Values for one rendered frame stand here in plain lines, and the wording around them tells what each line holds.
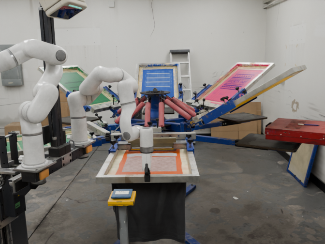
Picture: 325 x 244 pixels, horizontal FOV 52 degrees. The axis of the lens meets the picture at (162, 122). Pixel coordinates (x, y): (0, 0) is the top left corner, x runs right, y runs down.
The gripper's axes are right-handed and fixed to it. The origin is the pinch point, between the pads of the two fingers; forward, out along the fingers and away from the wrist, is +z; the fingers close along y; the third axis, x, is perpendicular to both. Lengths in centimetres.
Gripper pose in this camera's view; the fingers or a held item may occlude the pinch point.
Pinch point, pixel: (147, 176)
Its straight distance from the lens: 190.0
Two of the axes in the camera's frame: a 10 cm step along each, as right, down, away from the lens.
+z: 0.2, 9.8, 2.0
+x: 10.0, -0.1, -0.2
